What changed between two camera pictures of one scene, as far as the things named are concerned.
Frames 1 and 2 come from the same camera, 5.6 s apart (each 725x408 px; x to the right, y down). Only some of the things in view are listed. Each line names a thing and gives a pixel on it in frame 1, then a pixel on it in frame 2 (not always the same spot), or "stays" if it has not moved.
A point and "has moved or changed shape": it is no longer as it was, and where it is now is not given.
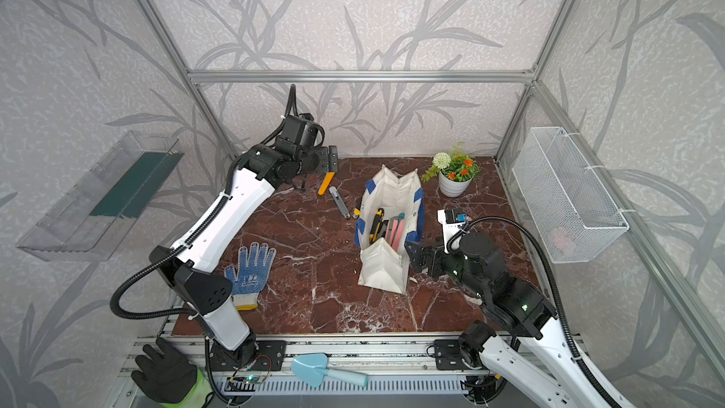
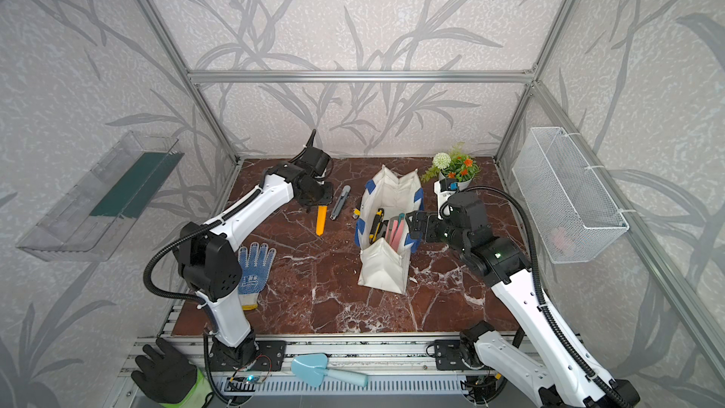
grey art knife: x=339 y=202 has moved or changed shape
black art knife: x=382 y=229 stays
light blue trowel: x=311 y=368 stays
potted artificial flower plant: x=454 y=171 stays
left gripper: x=326 y=163 → x=328 y=199
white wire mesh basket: x=570 y=212 stays
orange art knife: x=326 y=182 has moved or changed shape
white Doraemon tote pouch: x=381 y=265 stays
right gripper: x=435 y=252 → x=429 y=218
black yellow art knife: x=376 y=225 stays
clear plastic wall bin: x=92 y=208 stays
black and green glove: x=166 y=377 stays
